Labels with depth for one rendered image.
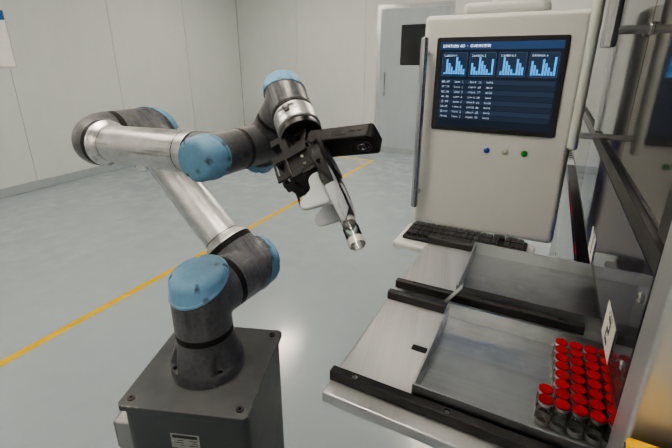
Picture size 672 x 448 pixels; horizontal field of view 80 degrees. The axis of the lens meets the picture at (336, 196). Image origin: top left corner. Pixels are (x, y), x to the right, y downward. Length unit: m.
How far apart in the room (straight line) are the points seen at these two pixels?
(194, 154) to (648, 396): 0.65
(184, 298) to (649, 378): 0.69
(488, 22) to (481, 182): 0.53
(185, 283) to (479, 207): 1.08
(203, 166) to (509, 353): 0.65
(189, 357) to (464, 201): 1.08
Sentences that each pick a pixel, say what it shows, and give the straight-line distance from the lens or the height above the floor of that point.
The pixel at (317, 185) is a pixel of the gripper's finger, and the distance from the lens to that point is 0.56.
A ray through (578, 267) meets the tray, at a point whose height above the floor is 0.90.
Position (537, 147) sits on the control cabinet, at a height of 1.14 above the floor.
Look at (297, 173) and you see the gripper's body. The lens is 0.58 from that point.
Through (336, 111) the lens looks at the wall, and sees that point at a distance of 6.82.
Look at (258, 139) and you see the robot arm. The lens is 0.74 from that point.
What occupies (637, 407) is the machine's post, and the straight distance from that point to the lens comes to 0.59.
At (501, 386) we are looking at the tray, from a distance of 0.81.
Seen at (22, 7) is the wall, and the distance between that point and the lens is 5.73.
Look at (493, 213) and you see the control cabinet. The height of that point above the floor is 0.88.
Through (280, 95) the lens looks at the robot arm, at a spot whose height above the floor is 1.35.
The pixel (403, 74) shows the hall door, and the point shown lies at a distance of 6.33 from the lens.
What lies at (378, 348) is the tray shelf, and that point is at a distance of 0.84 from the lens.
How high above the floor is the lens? 1.41
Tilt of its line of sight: 19 degrees down
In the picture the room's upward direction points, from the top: straight up
